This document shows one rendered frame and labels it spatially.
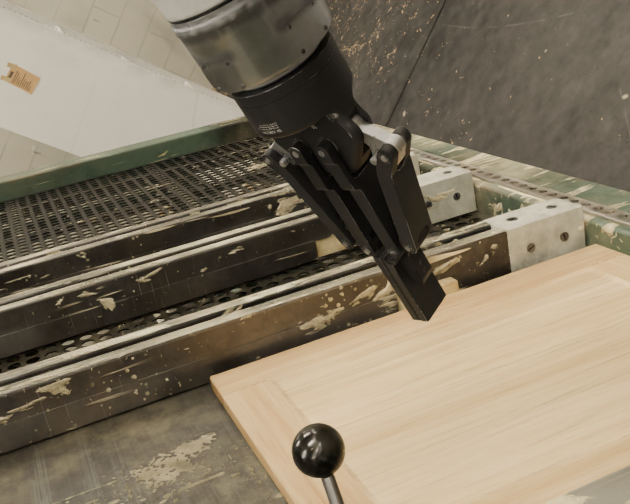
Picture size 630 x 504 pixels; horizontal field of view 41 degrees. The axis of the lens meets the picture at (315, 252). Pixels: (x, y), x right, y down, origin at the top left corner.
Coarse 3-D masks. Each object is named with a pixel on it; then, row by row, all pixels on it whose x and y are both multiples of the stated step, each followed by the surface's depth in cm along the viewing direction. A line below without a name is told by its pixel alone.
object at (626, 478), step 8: (616, 472) 67; (624, 472) 67; (600, 480) 67; (608, 480) 67; (616, 480) 66; (624, 480) 66; (584, 488) 66; (592, 488) 66; (600, 488) 66; (608, 488) 66; (616, 488) 66; (624, 488) 65; (560, 496) 66; (568, 496) 66; (576, 496) 66; (584, 496) 65; (592, 496) 65; (600, 496) 65; (608, 496) 65; (616, 496) 65; (624, 496) 65
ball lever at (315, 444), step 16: (304, 432) 59; (320, 432) 58; (336, 432) 59; (304, 448) 58; (320, 448) 58; (336, 448) 58; (304, 464) 58; (320, 464) 58; (336, 464) 58; (336, 496) 59
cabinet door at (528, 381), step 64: (576, 256) 115; (384, 320) 106; (448, 320) 104; (512, 320) 101; (576, 320) 98; (256, 384) 97; (320, 384) 94; (384, 384) 92; (448, 384) 90; (512, 384) 87; (576, 384) 85; (256, 448) 85; (384, 448) 81; (448, 448) 79; (512, 448) 77; (576, 448) 75
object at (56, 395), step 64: (448, 256) 111; (512, 256) 115; (192, 320) 104; (256, 320) 103; (320, 320) 106; (0, 384) 97; (64, 384) 96; (128, 384) 99; (192, 384) 102; (0, 448) 95
